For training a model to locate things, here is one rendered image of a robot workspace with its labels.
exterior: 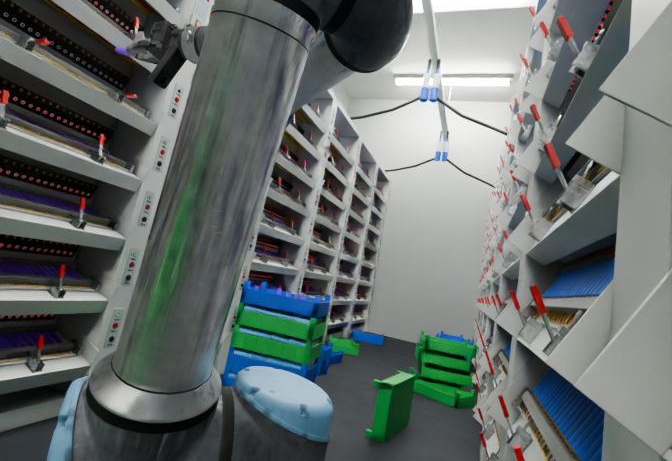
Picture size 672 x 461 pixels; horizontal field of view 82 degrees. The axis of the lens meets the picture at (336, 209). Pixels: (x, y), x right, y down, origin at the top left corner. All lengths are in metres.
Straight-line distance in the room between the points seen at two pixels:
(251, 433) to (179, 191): 0.31
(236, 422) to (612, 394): 0.42
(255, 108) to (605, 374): 0.35
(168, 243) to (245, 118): 0.15
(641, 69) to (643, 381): 0.19
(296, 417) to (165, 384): 0.17
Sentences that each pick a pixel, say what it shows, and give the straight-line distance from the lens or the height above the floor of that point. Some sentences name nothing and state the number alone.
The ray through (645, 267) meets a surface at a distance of 0.33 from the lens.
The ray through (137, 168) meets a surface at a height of 0.79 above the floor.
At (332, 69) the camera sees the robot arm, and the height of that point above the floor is 0.87.
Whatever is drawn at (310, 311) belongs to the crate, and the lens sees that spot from 1.45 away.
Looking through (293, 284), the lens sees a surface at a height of 0.45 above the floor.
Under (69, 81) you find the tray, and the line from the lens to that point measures 1.32.
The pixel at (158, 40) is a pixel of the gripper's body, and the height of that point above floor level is 1.06.
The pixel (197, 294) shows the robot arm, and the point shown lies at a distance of 0.45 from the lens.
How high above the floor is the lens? 0.56
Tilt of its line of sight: 9 degrees up
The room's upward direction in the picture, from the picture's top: 11 degrees clockwise
